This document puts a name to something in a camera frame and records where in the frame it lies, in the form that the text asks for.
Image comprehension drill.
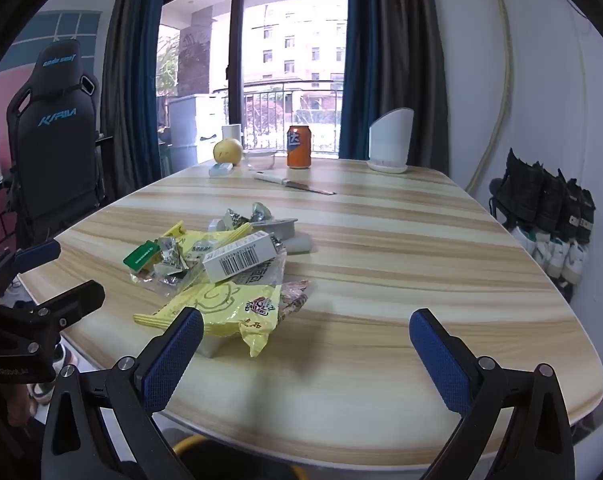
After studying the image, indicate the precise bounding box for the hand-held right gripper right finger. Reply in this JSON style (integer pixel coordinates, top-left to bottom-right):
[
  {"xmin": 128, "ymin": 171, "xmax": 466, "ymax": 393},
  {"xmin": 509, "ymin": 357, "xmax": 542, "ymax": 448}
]
[{"xmin": 409, "ymin": 308, "xmax": 577, "ymax": 480}]

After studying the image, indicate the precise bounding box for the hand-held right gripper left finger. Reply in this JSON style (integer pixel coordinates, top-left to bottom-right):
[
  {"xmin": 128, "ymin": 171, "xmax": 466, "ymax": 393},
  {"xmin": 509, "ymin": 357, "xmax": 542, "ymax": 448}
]
[{"xmin": 42, "ymin": 307, "xmax": 205, "ymax": 480}]

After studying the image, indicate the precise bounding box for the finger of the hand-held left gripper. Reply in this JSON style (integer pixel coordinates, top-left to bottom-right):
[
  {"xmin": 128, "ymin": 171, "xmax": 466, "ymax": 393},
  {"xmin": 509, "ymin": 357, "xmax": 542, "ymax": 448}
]
[
  {"xmin": 32, "ymin": 280, "xmax": 106, "ymax": 332},
  {"xmin": 0, "ymin": 240, "xmax": 61, "ymax": 306}
]

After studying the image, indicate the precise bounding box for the yellow clear bread bag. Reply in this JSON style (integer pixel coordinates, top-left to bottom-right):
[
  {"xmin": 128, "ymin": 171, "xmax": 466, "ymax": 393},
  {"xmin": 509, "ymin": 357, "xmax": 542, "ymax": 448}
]
[{"xmin": 134, "ymin": 255, "xmax": 287, "ymax": 358}]

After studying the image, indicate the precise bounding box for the person's left hand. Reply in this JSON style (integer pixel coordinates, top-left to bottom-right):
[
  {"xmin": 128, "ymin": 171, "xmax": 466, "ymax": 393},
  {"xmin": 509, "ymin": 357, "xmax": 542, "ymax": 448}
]
[{"xmin": 0, "ymin": 385, "xmax": 32, "ymax": 428}]

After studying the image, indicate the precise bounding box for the green white packet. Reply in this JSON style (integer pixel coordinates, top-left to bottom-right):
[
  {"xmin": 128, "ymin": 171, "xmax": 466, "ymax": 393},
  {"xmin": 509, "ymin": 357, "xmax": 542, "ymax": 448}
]
[{"xmin": 123, "ymin": 240, "xmax": 163, "ymax": 273}]

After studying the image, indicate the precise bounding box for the white barcode box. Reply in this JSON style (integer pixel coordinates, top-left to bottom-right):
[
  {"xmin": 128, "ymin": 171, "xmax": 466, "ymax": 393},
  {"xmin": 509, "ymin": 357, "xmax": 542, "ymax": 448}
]
[{"xmin": 202, "ymin": 231, "xmax": 277, "ymax": 283}]

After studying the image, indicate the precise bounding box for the black gaming chair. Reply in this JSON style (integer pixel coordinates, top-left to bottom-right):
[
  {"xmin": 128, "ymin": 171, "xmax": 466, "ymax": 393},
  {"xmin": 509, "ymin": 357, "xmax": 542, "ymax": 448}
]
[{"xmin": 4, "ymin": 40, "xmax": 107, "ymax": 248}]

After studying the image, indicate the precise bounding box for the pink patterned wrapper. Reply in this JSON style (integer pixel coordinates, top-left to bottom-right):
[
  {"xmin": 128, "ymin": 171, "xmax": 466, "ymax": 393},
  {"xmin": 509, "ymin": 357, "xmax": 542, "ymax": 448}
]
[{"xmin": 276, "ymin": 280, "xmax": 309, "ymax": 321}]

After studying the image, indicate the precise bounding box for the white sneaker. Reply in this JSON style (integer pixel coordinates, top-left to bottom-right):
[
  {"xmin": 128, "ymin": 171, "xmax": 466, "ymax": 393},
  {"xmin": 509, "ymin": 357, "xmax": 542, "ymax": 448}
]
[
  {"xmin": 549, "ymin": 240, "xmax": 589, "ymax": 286},
  {"xmin": 511, "ymin": 227, "xmax": 552, "ymax": 263}
]

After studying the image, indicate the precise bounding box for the grey curtain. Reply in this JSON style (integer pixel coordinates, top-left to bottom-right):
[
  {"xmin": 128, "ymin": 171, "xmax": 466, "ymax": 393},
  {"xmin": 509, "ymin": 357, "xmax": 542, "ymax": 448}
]
[
  {"xmin": 99, "ymin": 0, "xmax": 147, "ymax": 206},
  {"xmin": 376, "ymin": 0, "xmax": 449, "ymax": 176}
]

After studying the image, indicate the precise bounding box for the white drawer cabinet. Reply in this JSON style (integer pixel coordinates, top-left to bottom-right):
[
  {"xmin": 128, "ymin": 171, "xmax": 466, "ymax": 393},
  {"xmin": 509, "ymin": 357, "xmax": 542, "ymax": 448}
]
[{"xmin": 169, "ymin": 94, "xmax": 227, "ymax": 173}]

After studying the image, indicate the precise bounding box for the yellow pear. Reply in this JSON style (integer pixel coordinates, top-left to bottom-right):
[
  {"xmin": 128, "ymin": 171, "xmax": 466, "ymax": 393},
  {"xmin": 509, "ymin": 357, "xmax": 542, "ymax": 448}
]
[{"xmin": 212, "ymin": 138, "xmax": 243, "ymax": 166}]

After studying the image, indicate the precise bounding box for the clear plastic container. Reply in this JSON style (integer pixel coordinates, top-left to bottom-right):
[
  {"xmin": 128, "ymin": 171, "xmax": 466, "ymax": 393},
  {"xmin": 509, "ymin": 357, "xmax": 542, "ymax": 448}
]
[{"xmin": 244, "ymin": 149, "xmax": 278, "ymax": 171}]

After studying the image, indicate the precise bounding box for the blue curtain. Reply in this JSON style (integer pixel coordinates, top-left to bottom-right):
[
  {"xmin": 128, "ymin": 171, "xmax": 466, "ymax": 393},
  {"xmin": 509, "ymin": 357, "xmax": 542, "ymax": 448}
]
[
  {"xmin": 122, "ymin": 0, "xmax": 172, "ymax": 181},
  {"xmin": 339, "ymin": 0, "xmax": 387, "ymax": 161}
]

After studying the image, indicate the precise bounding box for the white slanted container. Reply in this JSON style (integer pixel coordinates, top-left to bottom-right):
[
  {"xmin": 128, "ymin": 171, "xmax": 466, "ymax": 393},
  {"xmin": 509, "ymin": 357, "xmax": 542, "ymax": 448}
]
[{"xmin": 367, "ymin": 107, "xmax": 415, "ymax": 175}]

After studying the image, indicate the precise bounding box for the orange soda can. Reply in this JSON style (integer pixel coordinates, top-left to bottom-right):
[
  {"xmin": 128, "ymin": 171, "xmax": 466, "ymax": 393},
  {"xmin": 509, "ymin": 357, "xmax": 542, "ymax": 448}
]
[{"xmin": 287, "ymin": 125, "xmax": 313, "ymax": 170}]

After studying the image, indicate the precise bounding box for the balcony railing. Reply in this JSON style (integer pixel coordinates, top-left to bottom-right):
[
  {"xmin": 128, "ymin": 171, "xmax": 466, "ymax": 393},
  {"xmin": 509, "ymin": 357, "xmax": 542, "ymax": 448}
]
[{"xmin": 209, "ymin": 80, "xmax": 345, "ymax": 156}]

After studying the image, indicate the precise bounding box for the apartment building outside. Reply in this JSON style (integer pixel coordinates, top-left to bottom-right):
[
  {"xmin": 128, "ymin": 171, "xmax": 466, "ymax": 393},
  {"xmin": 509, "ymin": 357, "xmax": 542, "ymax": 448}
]
[{"xmin": 242, "ymin": 5, "xmax": 347, "ymax": 91}]

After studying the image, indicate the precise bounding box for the white handled knife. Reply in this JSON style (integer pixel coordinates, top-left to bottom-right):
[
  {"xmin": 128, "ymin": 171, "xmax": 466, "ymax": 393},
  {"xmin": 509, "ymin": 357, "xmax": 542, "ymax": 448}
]
[{"xmin": 254, "ymin": 171, "xmax": 336, "ymax": 196}]

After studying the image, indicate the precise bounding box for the dark window frame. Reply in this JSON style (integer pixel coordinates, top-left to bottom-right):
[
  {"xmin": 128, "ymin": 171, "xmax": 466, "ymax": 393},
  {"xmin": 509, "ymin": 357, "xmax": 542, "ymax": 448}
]
[{"xmin": 229, "ymin": 0, "xmax": 248, "ymax": 126}]

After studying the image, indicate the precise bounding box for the beige hose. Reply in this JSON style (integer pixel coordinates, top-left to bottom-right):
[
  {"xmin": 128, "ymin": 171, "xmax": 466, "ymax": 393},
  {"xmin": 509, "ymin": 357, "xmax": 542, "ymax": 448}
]
[{"xmin": 464, "ymin": 0, "xmax": 515, "ymax": 196}]

